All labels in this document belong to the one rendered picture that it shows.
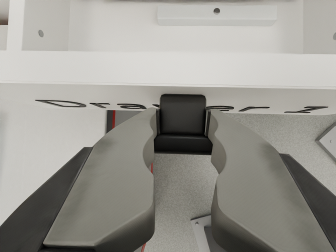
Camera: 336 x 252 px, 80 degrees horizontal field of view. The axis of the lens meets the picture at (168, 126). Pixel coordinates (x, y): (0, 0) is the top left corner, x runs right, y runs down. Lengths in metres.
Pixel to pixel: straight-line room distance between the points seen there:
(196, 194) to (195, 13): 0.94
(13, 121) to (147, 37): 0.22
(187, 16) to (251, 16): 0.06
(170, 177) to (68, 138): 0.80
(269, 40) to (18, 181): 0.35
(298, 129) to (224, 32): 1.01
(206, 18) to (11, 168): 0.31
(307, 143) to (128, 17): 1.10
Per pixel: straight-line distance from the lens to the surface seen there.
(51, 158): 0.32
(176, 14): 0.21
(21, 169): 0.35
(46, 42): 0.21
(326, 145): 1.23
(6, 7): 0.40
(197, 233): 1.12
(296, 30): 0.25
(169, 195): 1.07
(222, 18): 0.21
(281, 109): 0.20
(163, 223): 1.12
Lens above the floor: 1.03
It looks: 86 degrees down
